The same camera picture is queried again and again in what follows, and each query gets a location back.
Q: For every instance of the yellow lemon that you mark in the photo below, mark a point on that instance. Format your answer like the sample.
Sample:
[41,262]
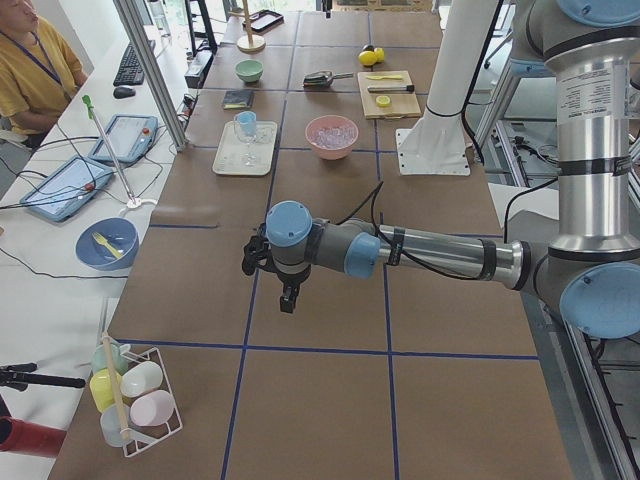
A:
[380,54]
[367,58]

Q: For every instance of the black keyboard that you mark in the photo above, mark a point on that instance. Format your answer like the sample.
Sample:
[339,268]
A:
[130,71]

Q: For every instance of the yellow plastic knife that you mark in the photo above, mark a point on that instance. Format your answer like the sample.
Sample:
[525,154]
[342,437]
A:
[384,77]

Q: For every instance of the blue bowl with fork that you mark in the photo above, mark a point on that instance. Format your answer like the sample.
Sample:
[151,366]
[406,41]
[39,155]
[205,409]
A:
[108,245]

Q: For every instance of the pink bowl of ice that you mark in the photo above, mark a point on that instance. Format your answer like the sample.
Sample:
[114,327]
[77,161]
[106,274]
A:
[331,137]

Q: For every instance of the clear wine glass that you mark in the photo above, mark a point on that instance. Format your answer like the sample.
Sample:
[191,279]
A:
[247,156]

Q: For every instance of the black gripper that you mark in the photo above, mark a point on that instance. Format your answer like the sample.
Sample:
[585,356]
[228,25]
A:
[290,280]

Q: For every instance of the red cylinder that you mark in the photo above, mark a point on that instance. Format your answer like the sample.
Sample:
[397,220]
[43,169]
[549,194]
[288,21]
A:
[27,438]

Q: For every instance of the aluminium frame post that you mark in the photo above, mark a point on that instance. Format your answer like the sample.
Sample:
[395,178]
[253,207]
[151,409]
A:
[132,23]

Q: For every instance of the black tripod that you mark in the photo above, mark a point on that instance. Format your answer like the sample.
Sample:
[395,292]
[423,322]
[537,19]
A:
[20,376]

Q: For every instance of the wooden cutting board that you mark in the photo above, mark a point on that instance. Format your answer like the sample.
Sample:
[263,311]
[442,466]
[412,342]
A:
[402,106]

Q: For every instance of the green bowl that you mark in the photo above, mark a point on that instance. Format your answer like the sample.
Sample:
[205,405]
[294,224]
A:
[249,71]

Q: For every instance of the blue plastic cup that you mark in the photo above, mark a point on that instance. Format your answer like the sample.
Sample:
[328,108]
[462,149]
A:
[245,125]

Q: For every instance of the person in yellow shirt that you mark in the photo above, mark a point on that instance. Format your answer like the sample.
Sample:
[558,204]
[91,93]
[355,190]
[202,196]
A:
[40,72]

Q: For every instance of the teach pendant tablet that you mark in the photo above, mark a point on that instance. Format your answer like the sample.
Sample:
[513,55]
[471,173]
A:
[131,136]
[63,193]

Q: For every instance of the white wire cup rack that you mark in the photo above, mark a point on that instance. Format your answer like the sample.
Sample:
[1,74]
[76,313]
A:
[134,397]

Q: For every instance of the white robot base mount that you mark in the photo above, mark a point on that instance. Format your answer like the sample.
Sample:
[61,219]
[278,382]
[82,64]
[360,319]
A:
[435,145]

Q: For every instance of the lemon half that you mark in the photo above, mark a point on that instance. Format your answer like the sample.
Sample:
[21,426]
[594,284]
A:
[383,101]

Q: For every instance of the metal ice scoop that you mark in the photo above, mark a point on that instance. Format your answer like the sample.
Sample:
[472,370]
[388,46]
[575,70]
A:
[323,79]

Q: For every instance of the cream bear tray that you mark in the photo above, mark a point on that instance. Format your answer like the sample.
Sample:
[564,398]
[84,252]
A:
[235,158]

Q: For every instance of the wooden stand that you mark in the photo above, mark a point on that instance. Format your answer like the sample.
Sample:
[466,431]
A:
[250,42]

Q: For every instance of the black computer mouse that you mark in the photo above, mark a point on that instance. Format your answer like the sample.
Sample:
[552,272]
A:
[122,92]

